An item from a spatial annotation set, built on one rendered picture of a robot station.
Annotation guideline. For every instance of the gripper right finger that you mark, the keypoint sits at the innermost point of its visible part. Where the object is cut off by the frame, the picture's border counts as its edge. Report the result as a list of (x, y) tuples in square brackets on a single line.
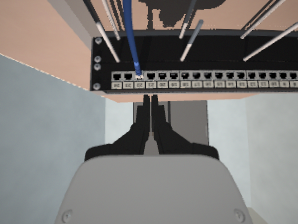
[(168, 141)]

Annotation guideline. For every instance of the black patch panel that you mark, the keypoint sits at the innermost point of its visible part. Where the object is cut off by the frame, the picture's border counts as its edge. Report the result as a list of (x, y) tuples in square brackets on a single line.
[(217, 62)]

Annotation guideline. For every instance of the blue patch cable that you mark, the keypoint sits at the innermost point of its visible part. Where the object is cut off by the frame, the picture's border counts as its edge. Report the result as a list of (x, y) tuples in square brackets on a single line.
[(127, 11)]

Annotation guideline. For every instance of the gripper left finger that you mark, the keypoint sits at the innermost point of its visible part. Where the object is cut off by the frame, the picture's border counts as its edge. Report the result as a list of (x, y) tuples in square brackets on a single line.
[(131, 143)]

